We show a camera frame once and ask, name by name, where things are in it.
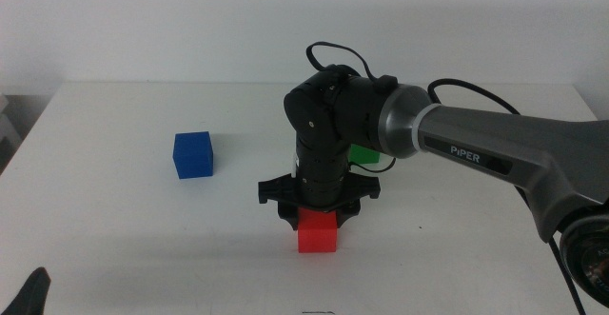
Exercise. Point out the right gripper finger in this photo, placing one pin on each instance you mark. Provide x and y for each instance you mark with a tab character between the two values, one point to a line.
346	214
288	217

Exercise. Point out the red cube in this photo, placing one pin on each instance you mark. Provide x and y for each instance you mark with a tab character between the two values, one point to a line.
318	234

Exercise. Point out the green cube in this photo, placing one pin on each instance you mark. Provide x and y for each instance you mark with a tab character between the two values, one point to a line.
364	155

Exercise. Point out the blue cube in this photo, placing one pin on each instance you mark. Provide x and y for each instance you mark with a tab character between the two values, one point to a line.
192	155

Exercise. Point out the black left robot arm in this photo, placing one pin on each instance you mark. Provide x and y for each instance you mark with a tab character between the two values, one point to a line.
31	296

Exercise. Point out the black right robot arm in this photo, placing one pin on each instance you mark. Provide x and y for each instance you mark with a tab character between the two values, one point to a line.
523	143

